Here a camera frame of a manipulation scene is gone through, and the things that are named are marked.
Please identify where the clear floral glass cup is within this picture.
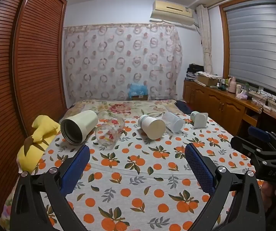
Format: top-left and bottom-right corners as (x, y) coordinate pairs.
(95, 117), (125, 148)

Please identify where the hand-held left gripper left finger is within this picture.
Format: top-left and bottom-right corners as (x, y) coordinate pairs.
(10, 145), (91, 231)

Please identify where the person's right hand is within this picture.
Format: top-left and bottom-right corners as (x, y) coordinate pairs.
(260, 180), (276, 213)

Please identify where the white plastic cup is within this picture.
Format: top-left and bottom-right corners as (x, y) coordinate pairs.
(138, 115), (166, 140)

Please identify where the white power strip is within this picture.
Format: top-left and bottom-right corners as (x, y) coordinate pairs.
(248, 93), (276, 110)

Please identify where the dark pile of clothes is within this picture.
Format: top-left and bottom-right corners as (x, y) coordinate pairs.
(186, 63), (205, 81)

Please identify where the wooden sideboard cabinet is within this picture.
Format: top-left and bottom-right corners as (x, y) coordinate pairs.
(183, 79), (276, 138)

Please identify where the wooden louvered wardrobe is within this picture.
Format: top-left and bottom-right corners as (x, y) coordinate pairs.
(0, 0), (68, 213)

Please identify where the cream insulated tumbler cup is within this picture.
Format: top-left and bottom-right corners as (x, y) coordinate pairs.
(60, 110), (98, 146)

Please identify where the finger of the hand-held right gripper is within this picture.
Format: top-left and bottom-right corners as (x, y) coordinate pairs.
(248, 126), (276, 150)
(230, 136), (268, 158)

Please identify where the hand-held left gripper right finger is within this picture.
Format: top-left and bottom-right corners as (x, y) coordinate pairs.
(184, 142), (266, 231)

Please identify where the orange fruit print bedsheet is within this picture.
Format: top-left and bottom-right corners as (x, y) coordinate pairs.
(0, 117), (264, 231)

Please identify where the pink thermos jug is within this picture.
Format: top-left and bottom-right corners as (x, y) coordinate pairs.
(228, 76), (237, 93)

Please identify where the pink tissue pack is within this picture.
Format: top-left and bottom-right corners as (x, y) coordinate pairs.
(236, 90), (249, 100)

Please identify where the cream air conditioner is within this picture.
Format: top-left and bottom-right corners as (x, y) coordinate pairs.
(150, 0), (194, 26)

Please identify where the circle pattern sheer curtain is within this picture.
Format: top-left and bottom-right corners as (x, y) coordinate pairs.
(63, 23), (183, 102)

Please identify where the dark blue cloth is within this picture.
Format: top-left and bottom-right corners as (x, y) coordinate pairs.
(175, 100), (189, 113)

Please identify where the grey window blind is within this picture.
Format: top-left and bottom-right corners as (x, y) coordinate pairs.
(224, 0), (276, 92)

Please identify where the white square-rim cup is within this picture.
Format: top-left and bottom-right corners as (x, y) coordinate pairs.
(190, 111), (209, 129)

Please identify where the yellow plush toy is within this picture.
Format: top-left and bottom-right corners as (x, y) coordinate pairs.
(16, 115), (61, 174)

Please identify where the open cardboard box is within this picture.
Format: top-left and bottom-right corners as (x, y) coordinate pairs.
(197, 72), (218, 87)

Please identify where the tied floral window curtain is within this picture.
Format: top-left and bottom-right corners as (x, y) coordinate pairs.
(195, 4), (213, 74)

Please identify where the blue plastic bag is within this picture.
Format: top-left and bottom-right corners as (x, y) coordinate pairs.
(128, 83), (148, 97)

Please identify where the translucent plastic cup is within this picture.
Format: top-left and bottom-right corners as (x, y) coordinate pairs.
(161, 111), (185, 133)

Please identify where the floral quilt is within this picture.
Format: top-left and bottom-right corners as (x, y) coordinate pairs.
(64, 99), (189, 126)

